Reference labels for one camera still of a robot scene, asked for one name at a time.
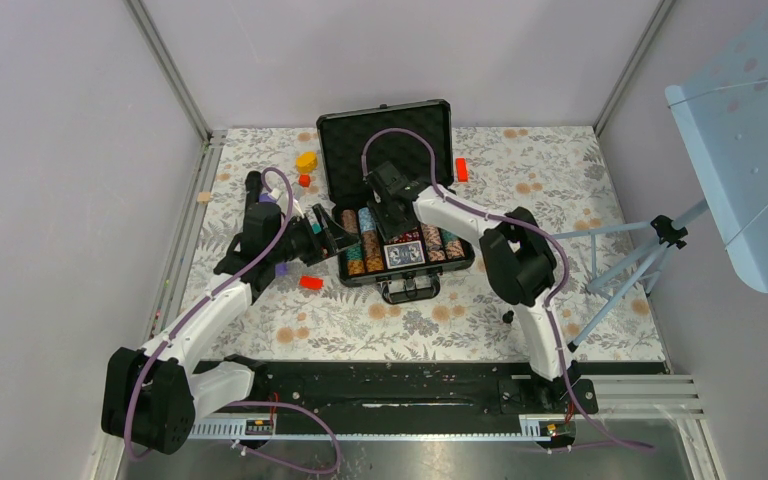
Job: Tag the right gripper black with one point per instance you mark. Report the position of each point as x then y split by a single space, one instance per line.
377 206

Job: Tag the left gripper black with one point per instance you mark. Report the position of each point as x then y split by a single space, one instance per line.
328 242

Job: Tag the blue playing card deck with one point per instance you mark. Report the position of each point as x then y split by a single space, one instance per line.
406 254

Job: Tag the black poker chip case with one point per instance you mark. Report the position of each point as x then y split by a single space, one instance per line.
376 161

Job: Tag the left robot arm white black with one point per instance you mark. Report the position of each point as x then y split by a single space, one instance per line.
154 394

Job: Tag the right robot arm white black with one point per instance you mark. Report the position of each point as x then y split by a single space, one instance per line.
519 263

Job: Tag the brown chip stack far left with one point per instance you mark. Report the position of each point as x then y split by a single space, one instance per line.
354 255

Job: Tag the red rectangular block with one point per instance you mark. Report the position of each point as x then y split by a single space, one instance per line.
311 282

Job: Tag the purple toy microphone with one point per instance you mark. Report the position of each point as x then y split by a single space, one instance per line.
281 269

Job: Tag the yellow cylinder block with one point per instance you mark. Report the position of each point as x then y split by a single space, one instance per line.
306 162

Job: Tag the purple chip stack far right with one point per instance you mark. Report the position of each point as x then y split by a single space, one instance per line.
452 245

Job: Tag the red block beside case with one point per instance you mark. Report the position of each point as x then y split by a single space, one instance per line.
462 170

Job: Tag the black microphone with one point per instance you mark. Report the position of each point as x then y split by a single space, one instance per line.
253 189

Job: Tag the black small knob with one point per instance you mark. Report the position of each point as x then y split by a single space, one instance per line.
508 316

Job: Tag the floral table mat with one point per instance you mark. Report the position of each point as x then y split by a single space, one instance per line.
556 172

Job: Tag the light blue tripod stand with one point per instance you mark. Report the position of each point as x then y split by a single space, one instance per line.
644 264

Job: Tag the light blue perforated panel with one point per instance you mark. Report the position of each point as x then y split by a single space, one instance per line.
721 113

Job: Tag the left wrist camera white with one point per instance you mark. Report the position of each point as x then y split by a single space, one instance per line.
289 205

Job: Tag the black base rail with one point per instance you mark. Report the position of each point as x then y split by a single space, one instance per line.
373 398

